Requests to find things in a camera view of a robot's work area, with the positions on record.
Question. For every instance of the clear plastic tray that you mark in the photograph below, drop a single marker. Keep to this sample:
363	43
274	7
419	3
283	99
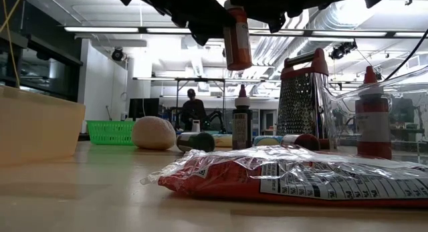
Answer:
341	101

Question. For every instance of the red snack bag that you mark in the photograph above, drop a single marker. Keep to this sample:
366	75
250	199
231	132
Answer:
234	178

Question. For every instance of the black ceiling spotlight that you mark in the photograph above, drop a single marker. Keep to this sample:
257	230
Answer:
342	49
117	54

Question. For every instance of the green food colouring bottle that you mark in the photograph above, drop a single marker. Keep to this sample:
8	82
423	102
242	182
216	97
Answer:
197	142

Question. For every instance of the metal box grater red trim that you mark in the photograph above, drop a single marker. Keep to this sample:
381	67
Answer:
297	105

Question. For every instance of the green plastic basket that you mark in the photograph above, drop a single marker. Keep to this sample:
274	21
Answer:
110	133

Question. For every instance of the ceiling light strip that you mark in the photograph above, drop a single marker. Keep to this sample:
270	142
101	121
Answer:
100	29
351	33
411	34

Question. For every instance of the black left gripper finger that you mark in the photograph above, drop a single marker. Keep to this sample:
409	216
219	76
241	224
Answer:
207	24

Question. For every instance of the purple food colouring bottle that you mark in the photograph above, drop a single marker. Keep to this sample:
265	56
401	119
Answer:
241	125

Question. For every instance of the pink sugared toy bread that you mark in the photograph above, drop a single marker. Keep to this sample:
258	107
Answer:
154	133

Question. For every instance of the black background robot arm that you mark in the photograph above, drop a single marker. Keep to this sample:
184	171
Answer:
215	120

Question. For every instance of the black monitor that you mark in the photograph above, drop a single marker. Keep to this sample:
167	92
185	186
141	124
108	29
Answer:
143	108

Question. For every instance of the person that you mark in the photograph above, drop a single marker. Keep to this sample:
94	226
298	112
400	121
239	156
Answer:
193	111

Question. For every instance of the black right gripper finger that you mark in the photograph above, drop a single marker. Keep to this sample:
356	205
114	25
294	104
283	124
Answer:
267	16

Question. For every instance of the orange translucent plastic bin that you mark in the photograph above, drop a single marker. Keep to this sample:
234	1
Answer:
36	125

